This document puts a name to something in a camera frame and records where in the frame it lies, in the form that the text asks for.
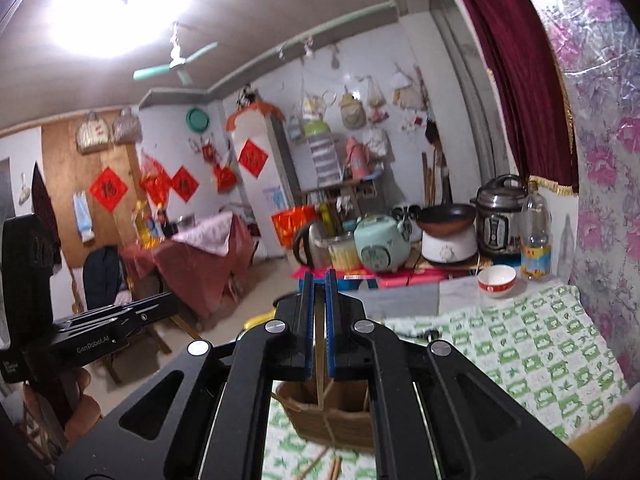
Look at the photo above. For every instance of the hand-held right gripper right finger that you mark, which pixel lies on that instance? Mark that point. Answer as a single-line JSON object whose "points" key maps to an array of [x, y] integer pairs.
{"points": [[331, 320]]}

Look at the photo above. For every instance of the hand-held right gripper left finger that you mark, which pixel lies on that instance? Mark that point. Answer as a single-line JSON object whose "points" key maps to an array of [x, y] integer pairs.
{"points": [[307, 320]]}

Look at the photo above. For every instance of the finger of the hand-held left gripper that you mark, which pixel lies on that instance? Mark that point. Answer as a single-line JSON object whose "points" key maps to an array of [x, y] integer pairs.
{"points": [[150, 310]]}

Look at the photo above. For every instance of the single thin wooden chopstick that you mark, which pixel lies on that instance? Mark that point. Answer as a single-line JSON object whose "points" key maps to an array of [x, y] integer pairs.
{"points": [[318, 390]]}

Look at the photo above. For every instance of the wooden chopstick holder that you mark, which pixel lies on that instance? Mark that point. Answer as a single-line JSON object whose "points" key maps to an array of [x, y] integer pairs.
{"points": [[345, 425]]}

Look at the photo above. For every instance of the row of wooden chopsticks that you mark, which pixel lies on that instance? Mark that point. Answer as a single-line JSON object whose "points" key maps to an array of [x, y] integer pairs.
{"points": [[334, 467]]}

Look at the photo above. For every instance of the yellow cloth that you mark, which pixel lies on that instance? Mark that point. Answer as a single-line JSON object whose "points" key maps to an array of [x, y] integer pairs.
{"points": [[257, 321]]}

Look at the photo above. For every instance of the dark jacket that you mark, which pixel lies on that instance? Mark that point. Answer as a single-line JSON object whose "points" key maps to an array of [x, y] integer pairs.
{"points": [[102, 275]]}

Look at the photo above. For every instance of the red cloth covered table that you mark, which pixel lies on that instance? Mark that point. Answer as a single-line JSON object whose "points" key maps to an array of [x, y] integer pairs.
{"points": [[200, 265]]}

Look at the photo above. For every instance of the yellowish plastic container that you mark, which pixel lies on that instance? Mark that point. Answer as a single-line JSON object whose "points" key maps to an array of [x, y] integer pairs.
{"points": [[344, 252]]}

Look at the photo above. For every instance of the steel electric kettle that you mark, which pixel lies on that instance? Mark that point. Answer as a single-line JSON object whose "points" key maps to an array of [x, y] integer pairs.
{"points": [[307, 247]]}

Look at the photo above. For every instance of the yellow cooking oil bottle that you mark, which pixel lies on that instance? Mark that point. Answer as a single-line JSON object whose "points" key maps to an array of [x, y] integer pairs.
{"points": [[145, 230]]}

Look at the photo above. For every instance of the dark sauce bottle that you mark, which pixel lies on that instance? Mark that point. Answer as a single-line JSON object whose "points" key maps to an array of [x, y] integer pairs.
{"points": [[161, 225]]}

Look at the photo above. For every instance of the blue white hanging packet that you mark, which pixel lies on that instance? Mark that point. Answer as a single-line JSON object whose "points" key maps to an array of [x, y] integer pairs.
{"points": [[84, 217]]}

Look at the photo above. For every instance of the light green rice cooker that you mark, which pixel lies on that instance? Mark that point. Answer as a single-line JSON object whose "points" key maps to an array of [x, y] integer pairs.
{"points": [[380, 245]]}

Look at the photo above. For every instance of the red gift bag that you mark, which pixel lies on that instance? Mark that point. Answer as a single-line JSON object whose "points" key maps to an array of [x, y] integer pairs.
{"points": [[292, 225]]}

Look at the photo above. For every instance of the black power plug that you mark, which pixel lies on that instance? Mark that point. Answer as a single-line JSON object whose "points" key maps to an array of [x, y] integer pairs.
{"points": [[431, 334]]}

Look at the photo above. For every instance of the red diamond paper decoration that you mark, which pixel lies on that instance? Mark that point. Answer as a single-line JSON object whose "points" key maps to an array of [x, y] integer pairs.
{"points": [[107, 190], [185, 185], [252, 159]]}

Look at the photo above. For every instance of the red plastic bag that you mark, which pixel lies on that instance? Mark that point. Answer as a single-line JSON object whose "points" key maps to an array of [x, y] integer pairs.
{"points": [[152, 180]]}

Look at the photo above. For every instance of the brown frying pan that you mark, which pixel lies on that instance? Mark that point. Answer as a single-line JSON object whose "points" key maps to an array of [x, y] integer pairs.
{"points": [[445, 217]]}

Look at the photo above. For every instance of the white refrigerator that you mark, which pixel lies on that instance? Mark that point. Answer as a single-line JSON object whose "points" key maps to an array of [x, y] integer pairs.
{"points": [[272, 170]]}

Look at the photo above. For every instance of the clear plastic drawer tower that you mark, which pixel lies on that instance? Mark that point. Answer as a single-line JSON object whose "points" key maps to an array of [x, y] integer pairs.
{"points": [[325, 160]]}

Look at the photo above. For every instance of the pink thermos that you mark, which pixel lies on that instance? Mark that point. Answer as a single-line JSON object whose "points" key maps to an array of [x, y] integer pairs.
{"points": [[357, 160]]}

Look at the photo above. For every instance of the beige hanging handbag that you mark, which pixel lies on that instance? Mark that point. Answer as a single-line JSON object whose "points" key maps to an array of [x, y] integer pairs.
{"points": [[94, 135]]}

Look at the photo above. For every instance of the red white bowl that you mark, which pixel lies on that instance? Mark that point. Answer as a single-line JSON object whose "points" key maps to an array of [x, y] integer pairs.
{"points": [[496, 285]]}

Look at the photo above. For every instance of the grey hanging handbag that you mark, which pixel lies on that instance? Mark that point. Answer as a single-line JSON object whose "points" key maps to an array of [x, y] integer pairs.
{"points": [[126, 127]]}

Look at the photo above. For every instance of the green lidded container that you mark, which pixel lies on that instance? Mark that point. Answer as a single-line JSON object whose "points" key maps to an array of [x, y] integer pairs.
{"points": [[316, 129]]}

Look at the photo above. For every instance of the green round basin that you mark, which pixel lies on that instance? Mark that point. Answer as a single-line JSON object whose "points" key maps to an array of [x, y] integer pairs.
{"points": [[197, 120]]}

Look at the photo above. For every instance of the green printed tablecloth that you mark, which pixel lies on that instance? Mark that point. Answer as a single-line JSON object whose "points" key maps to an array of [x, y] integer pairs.
{"points": [[525, 350]]}

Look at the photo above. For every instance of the silver black pressure cooker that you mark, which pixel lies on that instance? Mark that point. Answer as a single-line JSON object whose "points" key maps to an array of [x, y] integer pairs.
{"points": [[500, 220]]}

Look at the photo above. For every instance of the beige hanging pouch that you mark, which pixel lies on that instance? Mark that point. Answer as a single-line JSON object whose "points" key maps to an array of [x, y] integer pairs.
{"points": [[351, 110]]}

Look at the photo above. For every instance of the orange red cloth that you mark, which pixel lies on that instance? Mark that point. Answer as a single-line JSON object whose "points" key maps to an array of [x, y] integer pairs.
{"points": [[250, 116]]}

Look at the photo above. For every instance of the clear plastic oil bottle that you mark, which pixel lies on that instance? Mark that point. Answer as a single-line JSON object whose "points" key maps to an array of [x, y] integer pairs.
{"points": [[536, 250]]}

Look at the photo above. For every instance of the clear hanging plastic bag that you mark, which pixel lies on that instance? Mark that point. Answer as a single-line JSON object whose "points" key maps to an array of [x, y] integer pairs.
{"points": [[377, 102]]}

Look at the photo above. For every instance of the panda plush toy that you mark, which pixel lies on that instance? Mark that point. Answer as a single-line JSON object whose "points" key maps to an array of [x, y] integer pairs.
{"points": [[246, 99]]}

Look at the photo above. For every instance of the white hanging plastic bag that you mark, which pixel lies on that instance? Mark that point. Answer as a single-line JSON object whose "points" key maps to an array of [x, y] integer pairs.
{"points": [[406, 92]]}

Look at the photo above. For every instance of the green ceiling fan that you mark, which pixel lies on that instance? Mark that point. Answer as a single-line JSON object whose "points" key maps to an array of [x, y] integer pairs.
{"points": [[175, 62]]}

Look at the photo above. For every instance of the ceiling light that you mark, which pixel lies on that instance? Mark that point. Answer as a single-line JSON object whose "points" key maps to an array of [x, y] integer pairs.
{"points": [[120, 0]]}

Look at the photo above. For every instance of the dark red curtain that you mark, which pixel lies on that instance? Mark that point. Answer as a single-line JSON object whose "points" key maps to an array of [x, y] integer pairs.
{"points": [[525, 85]]}

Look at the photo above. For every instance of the floral plastic wall sheet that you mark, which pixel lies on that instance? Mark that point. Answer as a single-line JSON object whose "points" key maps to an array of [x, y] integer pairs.
{"points": [[610, 160]]}

